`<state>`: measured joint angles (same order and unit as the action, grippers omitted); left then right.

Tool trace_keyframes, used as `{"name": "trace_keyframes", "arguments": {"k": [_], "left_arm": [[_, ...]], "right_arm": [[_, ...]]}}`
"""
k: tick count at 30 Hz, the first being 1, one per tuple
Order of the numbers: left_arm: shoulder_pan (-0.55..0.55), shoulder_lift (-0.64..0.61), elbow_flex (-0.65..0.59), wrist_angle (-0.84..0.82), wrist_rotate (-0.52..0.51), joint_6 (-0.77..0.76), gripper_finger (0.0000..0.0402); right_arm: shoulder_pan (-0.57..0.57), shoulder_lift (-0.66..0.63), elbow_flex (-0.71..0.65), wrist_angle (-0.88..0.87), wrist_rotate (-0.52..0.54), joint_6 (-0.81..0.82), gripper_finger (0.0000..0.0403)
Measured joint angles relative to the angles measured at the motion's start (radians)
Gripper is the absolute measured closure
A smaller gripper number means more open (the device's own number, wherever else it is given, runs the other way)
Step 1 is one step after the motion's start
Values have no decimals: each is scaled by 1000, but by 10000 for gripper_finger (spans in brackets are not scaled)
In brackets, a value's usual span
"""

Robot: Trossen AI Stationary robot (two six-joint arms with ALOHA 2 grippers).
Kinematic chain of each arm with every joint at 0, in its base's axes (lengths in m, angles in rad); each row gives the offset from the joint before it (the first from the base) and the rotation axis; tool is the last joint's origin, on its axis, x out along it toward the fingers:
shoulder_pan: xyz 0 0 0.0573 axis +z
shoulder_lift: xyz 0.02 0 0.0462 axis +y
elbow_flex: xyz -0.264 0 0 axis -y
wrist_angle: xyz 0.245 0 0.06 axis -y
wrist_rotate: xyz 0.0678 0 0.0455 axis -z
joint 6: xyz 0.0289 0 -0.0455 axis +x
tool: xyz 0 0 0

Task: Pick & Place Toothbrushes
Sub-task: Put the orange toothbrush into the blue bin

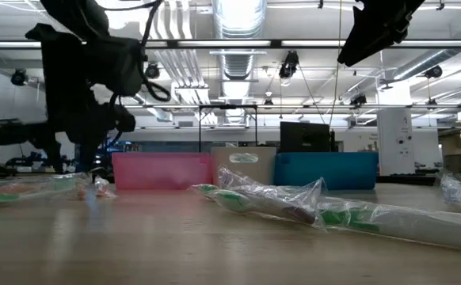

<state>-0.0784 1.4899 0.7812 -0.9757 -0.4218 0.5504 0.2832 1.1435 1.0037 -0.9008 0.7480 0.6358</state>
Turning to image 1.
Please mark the orange toothbrush in clear wrapper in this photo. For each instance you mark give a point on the orange toothbrush in clear wrapper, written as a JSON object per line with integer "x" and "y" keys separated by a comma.
{"x": 16, "y": 189}
{"x": 104, "y": 188}

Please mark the pink plastic bin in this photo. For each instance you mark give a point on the pink plastic bin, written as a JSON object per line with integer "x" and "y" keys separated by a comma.
{"x": 155, "y": 170}

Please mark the black background rig frame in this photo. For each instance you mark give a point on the black background rig frame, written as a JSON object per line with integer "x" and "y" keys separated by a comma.
{"x": 199, "y": 130}

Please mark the black background monitor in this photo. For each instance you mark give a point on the black background monitor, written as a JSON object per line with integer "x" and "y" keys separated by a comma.
{"x": 303, "y": 136}

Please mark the teal plastic bin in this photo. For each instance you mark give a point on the teal plastic bin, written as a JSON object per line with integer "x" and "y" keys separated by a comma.
{"x": 333, "y": 170}

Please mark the white plastic bin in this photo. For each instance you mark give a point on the white plastic bin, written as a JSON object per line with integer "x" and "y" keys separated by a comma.
{"x": 262, "y": 166}

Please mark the black ceiling spotlight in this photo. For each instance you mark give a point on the black ceiling spotlight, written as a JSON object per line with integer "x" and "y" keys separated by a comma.
{"x": 358, "y": 99}
{"x": 18, "y": 78}
{"x": 290, "y": 63}
{"x": 151, "y": 72}
{"x": 433, "y": 71}

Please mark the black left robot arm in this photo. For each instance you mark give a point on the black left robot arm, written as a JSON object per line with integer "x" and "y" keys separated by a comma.
{"x": 76, "y": 16}

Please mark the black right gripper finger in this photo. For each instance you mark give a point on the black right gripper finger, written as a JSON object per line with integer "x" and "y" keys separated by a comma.
{"x": 369, "y": 35}

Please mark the black overhead crossbar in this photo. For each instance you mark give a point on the black overhead crossbar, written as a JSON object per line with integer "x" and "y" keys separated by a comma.
{"x": 222, "y": 43}

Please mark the silver ventilation duct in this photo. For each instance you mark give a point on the silver ventilation duct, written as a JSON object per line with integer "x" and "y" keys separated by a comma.
{"x": 238, "y": 59}

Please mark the black background bench equipment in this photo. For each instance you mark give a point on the black background bench equipment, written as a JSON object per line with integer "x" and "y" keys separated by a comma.
{"x": 28, "y": 162}

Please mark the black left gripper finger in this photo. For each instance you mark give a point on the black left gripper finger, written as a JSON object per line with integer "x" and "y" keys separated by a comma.
{"x": 52, "y": 154}
{"x": 88, "y": 150}

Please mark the white pillar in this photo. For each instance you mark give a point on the white pillar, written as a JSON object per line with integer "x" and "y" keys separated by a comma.
{"x": 395, "y": 138}

